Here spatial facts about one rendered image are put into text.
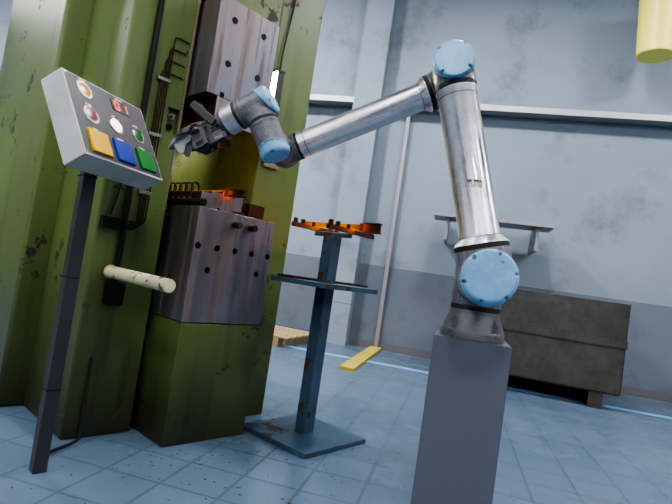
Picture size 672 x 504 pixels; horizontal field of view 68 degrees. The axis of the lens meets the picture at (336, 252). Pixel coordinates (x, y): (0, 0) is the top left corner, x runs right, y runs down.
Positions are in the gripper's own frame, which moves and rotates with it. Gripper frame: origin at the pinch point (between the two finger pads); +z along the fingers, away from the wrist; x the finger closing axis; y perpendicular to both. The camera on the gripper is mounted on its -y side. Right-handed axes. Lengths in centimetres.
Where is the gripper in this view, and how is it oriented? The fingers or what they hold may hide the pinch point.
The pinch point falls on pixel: (171, 144)
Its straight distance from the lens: 173.3
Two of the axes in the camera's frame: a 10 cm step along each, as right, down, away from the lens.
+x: 3.0, 0.9, 9.5
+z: -8.9, 3.9, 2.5
